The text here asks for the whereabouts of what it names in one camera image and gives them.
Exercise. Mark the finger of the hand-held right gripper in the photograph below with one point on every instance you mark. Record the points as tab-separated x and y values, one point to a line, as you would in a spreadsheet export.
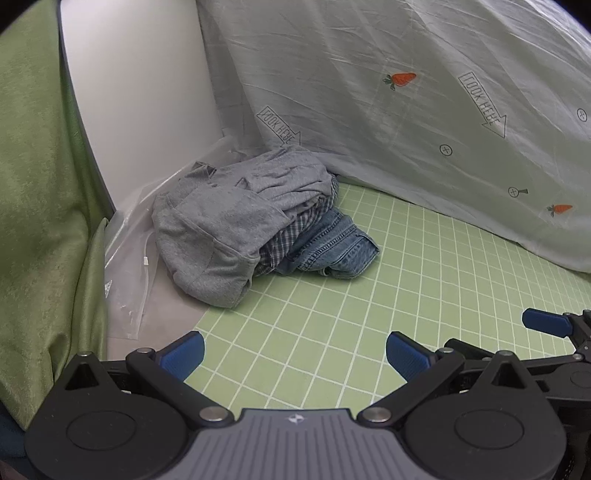
547	322
466	347

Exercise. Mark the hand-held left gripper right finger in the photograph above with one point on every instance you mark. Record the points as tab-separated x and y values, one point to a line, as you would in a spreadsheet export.
405	354

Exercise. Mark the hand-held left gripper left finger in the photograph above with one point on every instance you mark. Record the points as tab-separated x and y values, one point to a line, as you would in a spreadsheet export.
185	353

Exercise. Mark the grey hoodie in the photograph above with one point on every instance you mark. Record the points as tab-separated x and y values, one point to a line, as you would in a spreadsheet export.
217	221

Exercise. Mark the green grid mat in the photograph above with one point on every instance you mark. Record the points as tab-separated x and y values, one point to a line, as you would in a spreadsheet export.
369	314

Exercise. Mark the clear plastic bag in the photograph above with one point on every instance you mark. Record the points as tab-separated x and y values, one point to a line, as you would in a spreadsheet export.
131	272

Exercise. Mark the blue denim jeans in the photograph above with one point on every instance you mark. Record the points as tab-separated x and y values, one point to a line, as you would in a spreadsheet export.
339	244

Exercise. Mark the blue plaid shirt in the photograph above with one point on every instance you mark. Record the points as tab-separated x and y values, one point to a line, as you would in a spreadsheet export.
295	226

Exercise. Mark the dark cloth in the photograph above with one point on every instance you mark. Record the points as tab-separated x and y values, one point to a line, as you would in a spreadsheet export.
11	438

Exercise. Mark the green curtain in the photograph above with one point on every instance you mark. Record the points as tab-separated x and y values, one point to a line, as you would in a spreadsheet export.
41	184

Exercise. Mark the white carrot print sheet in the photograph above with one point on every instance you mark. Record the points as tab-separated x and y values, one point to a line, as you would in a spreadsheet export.
369	83

